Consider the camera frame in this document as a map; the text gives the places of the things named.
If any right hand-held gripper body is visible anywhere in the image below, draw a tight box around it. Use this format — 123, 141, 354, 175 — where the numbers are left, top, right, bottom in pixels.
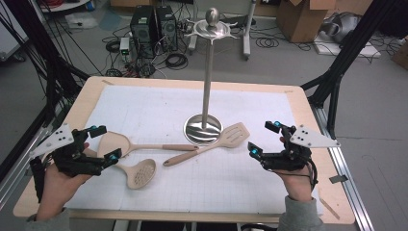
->
261, 124, 342, 172

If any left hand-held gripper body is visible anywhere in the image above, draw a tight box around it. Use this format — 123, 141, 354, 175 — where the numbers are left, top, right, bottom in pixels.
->
29, 122, 104, 178

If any solid beige spatula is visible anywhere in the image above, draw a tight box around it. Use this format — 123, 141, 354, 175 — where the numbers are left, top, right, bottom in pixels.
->
96, 130, 200, 159

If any slotted beige spatula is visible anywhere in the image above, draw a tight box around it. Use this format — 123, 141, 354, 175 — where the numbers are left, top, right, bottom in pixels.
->
162, 121, 251, 167

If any perforated beige skimmer spoon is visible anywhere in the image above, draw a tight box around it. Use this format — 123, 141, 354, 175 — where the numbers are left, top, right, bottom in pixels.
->
114, 158, 158, 191

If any steel utensil stand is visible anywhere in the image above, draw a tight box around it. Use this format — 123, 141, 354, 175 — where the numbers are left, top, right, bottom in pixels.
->
183, 7, 240, 146

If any person's right hand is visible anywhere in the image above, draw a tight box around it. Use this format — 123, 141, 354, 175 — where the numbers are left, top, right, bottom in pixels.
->
273, 136, 318, 202

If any person's left hand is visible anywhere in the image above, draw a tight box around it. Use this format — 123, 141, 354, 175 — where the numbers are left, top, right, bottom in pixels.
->
36, 142, 98, 222

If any grey tape piece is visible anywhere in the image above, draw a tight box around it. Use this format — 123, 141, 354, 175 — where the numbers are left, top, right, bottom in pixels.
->
328, 174, 349, 185

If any white grid mat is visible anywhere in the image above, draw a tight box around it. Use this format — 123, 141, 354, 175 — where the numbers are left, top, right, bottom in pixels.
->
65, 85, 325, 216

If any small silver power box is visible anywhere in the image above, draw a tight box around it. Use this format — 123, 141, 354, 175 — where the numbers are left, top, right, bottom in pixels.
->
119, 37, 131, 63

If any open cardboard box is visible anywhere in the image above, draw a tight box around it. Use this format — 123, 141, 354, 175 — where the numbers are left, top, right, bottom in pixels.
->
276, 0, 338, 44

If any white flat board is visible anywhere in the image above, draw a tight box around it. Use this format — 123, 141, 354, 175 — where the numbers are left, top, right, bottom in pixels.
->
313, 33, 383, 60

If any black flat device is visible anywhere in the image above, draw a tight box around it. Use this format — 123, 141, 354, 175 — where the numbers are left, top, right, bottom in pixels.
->
222, 14, 257, 28

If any white plastic bag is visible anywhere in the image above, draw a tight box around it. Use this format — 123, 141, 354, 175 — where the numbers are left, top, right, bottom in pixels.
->
64, 12, 99, 31

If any black computer tower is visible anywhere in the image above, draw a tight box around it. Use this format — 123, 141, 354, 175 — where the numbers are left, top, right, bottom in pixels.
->
156, 5, 179, 52
129, 5, 158, 60

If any grey bag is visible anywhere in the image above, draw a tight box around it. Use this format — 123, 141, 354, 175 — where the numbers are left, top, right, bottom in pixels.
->
320, 12, 362, 44

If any white cabinet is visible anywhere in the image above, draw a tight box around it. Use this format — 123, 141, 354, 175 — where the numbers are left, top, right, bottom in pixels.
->
0, 0, 31, 62

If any white round table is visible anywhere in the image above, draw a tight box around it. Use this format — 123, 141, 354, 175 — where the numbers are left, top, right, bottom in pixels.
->
38, 0, 93, 13

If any brown box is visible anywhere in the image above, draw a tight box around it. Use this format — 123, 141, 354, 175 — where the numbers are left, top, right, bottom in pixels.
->
392, 36, 408, 70

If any aluminium rail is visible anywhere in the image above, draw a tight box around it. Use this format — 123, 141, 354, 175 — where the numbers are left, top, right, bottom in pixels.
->
308, 105, 375, 231
0, 124, 55, 211

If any thin black cable coil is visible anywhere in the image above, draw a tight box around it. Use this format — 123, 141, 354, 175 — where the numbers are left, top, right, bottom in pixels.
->
255, 37, 281, 49

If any small black cable coil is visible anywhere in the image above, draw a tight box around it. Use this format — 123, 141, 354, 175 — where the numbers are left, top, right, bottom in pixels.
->
105, 39, 122, 54

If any thick black cable coil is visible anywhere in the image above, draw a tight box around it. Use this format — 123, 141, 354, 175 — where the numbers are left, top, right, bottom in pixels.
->
165, 52, 190, 71

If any black metal frame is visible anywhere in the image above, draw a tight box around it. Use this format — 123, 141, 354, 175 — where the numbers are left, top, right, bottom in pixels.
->
300, 0, 400, 141
0, 0, 91, 182

